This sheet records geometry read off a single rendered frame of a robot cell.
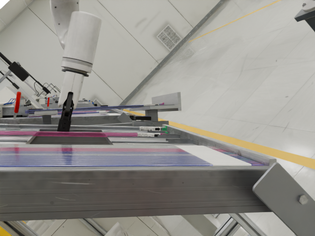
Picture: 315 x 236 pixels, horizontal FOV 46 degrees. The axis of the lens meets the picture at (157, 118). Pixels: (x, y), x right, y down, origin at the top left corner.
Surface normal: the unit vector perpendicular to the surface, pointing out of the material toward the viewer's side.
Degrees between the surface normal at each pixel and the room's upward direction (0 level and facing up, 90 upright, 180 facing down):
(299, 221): 90
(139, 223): 90
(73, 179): 90
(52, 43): 90
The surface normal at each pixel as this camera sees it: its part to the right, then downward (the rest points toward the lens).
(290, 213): 0.22, 0.06
